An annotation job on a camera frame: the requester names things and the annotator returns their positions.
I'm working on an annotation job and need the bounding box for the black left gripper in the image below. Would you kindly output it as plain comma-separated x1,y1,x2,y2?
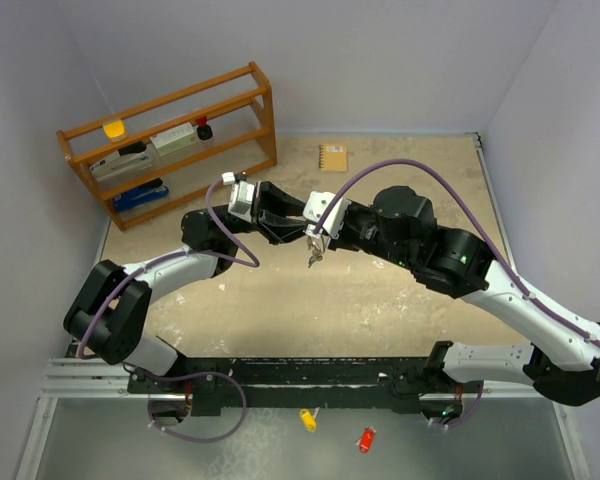
224,182,312,246

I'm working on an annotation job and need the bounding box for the metal keyring with carabiner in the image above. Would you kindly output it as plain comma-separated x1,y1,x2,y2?
306,236,325,268

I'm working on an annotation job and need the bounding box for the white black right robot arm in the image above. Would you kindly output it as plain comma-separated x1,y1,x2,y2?
322,186,600,406

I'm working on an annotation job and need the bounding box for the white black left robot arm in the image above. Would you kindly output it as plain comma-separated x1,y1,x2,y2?
63,181,305,392

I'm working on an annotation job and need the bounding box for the brown spiral notebook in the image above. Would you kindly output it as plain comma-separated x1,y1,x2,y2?
318,144,348,173

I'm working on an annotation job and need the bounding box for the black red stamp bottle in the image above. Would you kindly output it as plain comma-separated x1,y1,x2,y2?
195,116,213,141

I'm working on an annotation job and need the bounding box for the white cardboard box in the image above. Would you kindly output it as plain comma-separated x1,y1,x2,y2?
150,122,198,156

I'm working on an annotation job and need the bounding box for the blue stapler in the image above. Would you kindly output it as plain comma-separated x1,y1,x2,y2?
113,178,169,212

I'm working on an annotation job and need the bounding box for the orange wooden shelf rack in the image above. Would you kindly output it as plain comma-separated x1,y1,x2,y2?
56,62,277,231

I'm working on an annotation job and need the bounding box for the white black stapler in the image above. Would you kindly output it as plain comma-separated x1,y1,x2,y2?
90,141,156,182

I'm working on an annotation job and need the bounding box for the yellow-capped key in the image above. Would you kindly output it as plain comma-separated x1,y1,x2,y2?
299,407,320,433

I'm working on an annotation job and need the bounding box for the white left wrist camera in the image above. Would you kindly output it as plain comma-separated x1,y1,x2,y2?
221,172,256,223

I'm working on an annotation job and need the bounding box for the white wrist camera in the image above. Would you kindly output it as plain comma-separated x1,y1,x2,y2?
221,172,256,223
302,191,351,239

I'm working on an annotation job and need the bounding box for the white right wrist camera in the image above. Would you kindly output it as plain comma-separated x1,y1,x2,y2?
302,191,351,239

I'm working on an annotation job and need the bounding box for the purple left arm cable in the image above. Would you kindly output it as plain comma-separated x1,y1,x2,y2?
76,179,260,360

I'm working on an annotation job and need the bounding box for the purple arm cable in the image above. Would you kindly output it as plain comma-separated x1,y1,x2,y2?
313,158,600,359
76,179,260,360

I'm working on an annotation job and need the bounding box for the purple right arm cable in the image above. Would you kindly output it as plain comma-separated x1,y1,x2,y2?
313,158,600,359

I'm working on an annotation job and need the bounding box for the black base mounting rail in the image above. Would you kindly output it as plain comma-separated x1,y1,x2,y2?
128,342,480,417

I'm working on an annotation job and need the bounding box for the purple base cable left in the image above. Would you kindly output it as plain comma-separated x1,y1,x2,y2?
146,370,249,444

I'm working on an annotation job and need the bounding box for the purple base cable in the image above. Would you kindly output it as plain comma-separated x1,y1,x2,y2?
146,370,249,444
427,379,487,431

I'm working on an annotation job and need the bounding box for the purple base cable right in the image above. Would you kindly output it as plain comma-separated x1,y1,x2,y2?
427,379,487,431

